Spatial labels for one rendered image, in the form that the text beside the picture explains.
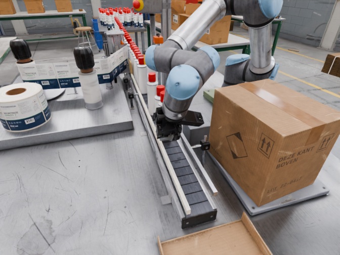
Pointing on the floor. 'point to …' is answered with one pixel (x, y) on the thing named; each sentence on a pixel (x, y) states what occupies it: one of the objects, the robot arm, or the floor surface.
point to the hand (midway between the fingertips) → (171, 136)
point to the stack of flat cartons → (332, 65)
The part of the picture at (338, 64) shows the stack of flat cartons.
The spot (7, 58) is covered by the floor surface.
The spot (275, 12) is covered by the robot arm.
